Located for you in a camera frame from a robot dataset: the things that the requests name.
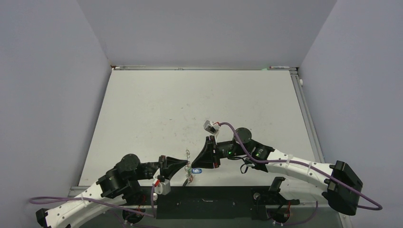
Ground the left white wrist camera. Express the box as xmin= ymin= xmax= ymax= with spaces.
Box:
xmin=153 ymin=177 xmax=171 ymax=195

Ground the aluminium frame rail right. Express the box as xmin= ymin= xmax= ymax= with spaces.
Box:
xmin=290 ymin=70 xmax=325 ymax=162

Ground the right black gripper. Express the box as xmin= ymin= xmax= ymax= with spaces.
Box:
xmin=192 ymin=134 xmax=249 ymax=168

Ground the purple cable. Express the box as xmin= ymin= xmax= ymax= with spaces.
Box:
xmin=29 ymin=184 xmax=158 ymax=219
xmin=219 ymin=122 xmax=383 ymax=211

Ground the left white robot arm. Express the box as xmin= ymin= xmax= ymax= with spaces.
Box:
xmin=29 ymin=154 xmax=188 ymax=228

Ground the aluminium frame rail back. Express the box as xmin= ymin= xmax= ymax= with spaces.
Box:
xmin=111 ymin=66 xmax=297 ymax=71

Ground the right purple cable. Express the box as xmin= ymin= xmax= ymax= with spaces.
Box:
xmin=219 ymin=122 xmax=383 ymax=211

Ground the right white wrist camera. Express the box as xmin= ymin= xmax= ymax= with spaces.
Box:
xmin=203 ymin=120 xmax=220 ymax=135

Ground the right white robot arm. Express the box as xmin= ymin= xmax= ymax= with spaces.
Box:
xmin=191 ymin=128 xmax=363 ymax=216

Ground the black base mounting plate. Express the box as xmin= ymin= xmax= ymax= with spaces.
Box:
xmin=121 ymin=186 xmax=300 ymax=220

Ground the aluminium frame rail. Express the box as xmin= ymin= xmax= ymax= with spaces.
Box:
xmin=290 ymin=70 xmax=325 ymax=162
xmin=111 ymin=66 xmax=297 ymax=71

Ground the silver metal key organizer ring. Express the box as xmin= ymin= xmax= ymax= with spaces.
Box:
xmin=182 ymin=149 xmax=194 ymax=187

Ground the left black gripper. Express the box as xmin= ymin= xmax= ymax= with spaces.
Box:
xmin=128 ymin=154 xmax=188 ymax=181

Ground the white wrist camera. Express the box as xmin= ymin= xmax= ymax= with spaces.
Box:
xmin=153 ymin=177 xmax=171 ymax=195
xmin=203 ymin=120 xmax=220 ymax=135

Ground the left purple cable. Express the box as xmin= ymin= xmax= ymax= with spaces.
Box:
xmin=29 ymin=184 xmax=158 ymax=219

